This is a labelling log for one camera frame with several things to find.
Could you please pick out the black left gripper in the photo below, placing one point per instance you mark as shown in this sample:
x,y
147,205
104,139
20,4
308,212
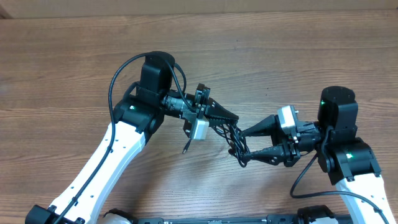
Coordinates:
x,y
214,112

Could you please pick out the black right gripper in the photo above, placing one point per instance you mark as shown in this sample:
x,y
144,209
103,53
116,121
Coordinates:
x,y
275,154

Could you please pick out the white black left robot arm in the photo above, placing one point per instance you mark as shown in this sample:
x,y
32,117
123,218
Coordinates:
x,y
133,122

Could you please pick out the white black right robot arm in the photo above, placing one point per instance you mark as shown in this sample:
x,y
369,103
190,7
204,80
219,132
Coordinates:
x,y
349,162

